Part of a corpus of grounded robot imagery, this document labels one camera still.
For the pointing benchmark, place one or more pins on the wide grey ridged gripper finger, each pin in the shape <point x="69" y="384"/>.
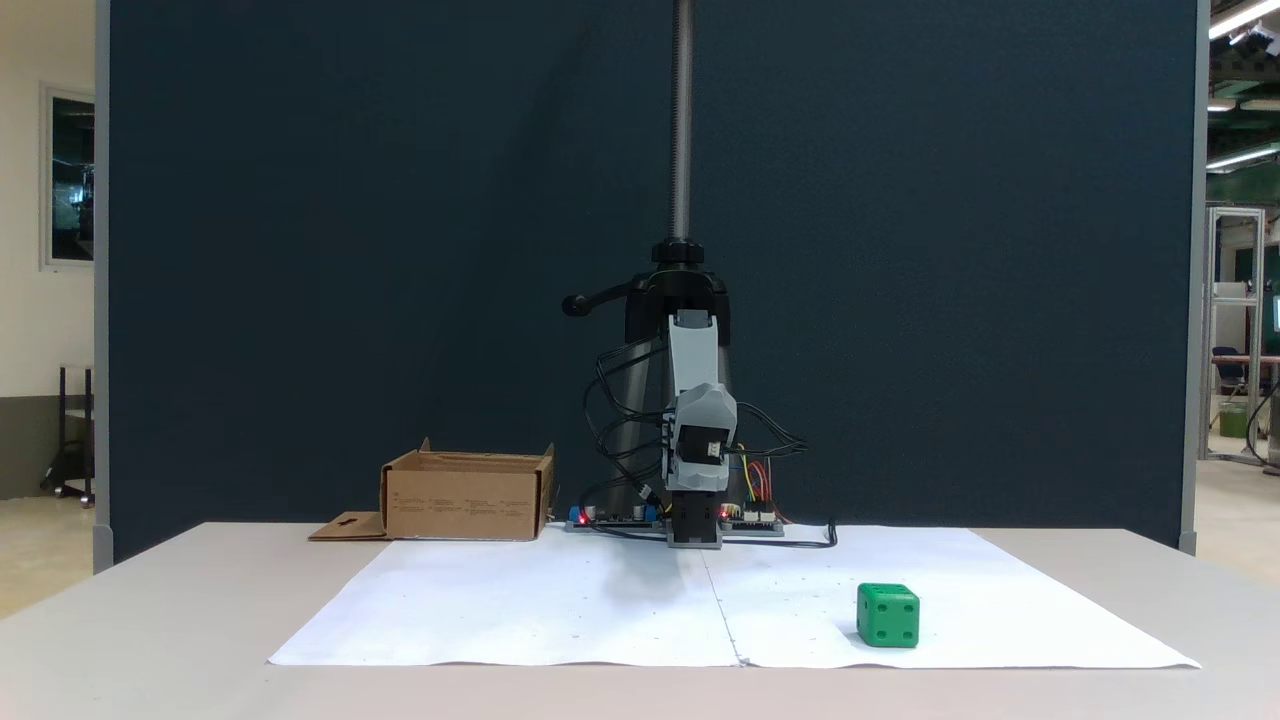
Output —
<point x="710" y="405"/>

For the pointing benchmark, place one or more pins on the green dice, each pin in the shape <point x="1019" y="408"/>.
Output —
<point x="886" y="616"/>

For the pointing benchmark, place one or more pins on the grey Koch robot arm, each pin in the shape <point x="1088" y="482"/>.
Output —
<point x="692" y="350"/>

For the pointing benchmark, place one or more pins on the green bin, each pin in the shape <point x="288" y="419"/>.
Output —
<point x="1233" y="420"/>

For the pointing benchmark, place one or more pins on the blue circuit board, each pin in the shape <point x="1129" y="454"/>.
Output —
<point x="615" y="520"/>

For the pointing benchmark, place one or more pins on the white paper sheet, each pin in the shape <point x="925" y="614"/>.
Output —
<point x="520" y="610"/>
<point x="1000" y="610"/>

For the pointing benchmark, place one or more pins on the brown cardboard box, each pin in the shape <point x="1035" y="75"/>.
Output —
<point x="460" y="505"/>

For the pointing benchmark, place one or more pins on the dark blue partition panel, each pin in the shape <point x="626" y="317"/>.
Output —
<point x="300" y="250"/>

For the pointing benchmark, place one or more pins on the blue chair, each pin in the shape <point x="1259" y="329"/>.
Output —
<point x="1228" y="365"/>

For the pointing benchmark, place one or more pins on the black cart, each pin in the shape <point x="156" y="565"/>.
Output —
<point x="72" y="430"/>

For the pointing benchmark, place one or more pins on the ceiling strip light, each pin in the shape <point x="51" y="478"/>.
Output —
<point x="1240" y="18"/>

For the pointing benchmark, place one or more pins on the white framed window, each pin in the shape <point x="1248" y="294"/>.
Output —
<point x="70" y="180"/>

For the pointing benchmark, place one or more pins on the black camera tripod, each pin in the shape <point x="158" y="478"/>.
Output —
<point x="682" y="120"/>

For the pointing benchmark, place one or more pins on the aluminium frame rack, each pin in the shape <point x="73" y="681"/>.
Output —
<point x="1212" y="330"/>

